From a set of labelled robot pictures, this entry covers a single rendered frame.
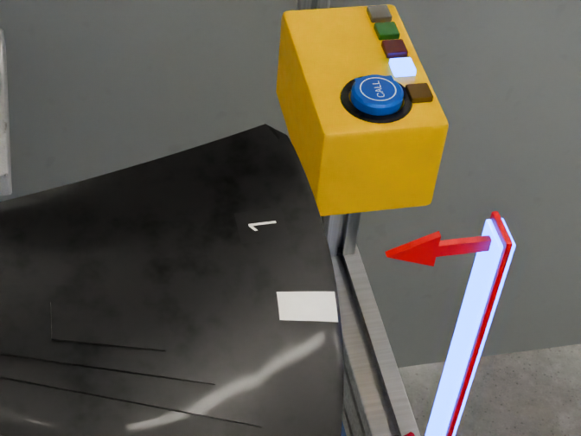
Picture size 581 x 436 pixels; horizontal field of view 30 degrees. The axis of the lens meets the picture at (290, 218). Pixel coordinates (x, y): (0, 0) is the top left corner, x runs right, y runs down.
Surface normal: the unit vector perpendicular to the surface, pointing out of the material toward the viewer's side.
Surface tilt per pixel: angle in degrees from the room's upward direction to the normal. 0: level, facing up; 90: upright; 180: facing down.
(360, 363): 0
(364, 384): 0
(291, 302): 20
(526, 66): 90
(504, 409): 0
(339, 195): 90
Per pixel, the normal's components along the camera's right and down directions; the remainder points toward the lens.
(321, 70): 0.07, -0.69
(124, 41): 0.20, 0.71
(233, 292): 0.24, -0.49
